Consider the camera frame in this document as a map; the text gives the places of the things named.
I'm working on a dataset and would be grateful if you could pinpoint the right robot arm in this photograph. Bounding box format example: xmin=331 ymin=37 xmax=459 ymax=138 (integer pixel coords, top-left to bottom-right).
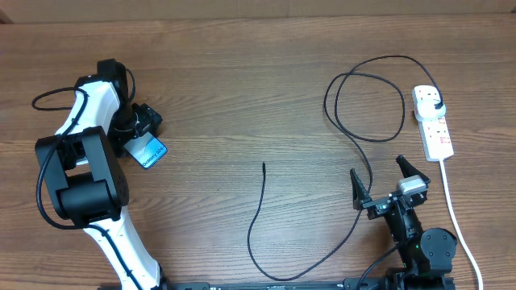
xmin=343 ymin=155 xmax=457 ymax=289

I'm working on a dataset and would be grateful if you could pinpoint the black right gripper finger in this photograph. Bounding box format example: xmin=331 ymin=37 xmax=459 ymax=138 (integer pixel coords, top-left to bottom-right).
xmin=396 ymin=155 xmax=431 ymax=184
xmin=350 ymin=168 xmax=371 ymax=210

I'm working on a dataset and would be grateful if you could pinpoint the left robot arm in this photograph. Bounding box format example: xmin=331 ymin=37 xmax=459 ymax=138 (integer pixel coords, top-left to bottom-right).
xmin=35 ymin=59 xmax=172 ymax=289

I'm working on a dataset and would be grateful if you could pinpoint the blue Samsung Galaxy smartphone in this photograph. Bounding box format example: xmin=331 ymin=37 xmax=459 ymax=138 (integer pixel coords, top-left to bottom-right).
xmin=123 ymin=132 xmax=168 ymax=169

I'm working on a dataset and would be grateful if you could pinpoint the white power strip cord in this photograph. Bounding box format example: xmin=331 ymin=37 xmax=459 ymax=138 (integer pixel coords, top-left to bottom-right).
xmin=438 ymin=159 xmax=485 ymax=290

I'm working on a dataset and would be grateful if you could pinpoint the white USB charger plug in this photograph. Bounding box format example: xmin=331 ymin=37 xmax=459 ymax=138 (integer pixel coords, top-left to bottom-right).
xmin=414 ymin=100 xmax=447 ymax=122

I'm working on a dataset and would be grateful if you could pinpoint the white power strip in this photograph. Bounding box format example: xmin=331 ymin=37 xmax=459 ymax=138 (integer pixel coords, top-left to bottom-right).
xmin=411 ymin=85 xmax=454 ymax=162

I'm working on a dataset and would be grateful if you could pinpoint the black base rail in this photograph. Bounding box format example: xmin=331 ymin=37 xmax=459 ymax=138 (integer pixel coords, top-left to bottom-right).
xmin=97 ymin=276 xmax=456 ymax=290

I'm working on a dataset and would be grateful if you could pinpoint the black USB charging cable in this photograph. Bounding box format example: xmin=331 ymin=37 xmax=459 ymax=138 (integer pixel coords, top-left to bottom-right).
xmin=247 ymin=55 xmax=445 ymax=282

